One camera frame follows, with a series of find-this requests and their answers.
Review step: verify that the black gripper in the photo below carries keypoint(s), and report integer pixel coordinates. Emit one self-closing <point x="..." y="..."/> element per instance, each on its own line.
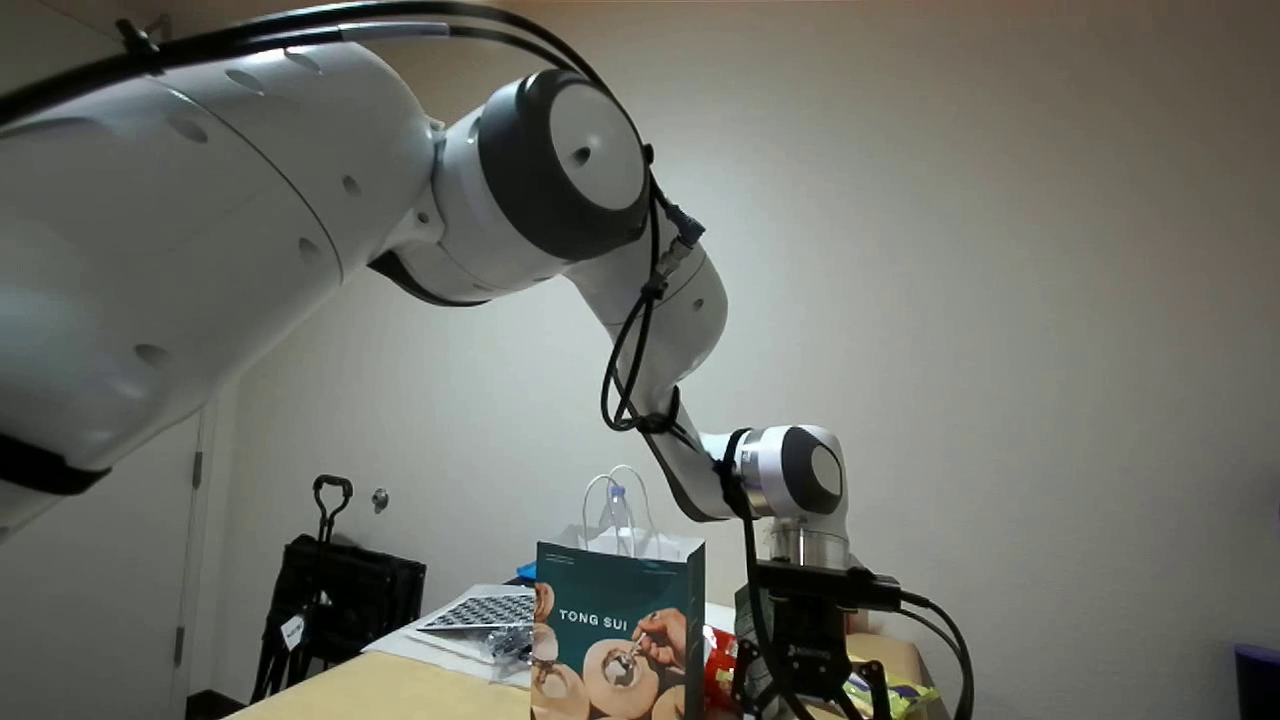
<point x="800" y="621"/>

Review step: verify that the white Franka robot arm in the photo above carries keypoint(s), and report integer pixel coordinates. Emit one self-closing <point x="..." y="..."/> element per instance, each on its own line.
<point x="202" y="243"/>

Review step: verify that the green donut print paper bag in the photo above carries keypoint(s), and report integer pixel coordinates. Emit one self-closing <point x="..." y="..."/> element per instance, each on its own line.
<point x="615" y="641"/>

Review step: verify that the clear plastic bag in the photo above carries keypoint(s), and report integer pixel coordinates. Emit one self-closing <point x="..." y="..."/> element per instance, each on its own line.
<point x="514" y="649"/>

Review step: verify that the red snack packet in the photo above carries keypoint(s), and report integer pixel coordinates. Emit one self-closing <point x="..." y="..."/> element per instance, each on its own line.
<point x="721" y="667"/>

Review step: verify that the dark blue box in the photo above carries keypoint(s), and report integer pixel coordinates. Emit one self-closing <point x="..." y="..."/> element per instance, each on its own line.
<point x="1263" y="683"/>

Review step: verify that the white door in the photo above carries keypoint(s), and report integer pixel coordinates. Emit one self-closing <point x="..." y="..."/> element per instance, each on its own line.
<point x="120" y="600"/>

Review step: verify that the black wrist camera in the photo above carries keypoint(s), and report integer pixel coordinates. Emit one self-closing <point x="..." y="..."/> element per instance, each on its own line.
<point x="873" y="590"/>

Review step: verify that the small metal wall hook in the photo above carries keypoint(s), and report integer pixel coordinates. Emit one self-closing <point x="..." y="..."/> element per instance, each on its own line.
<point x="380" y="500"/>

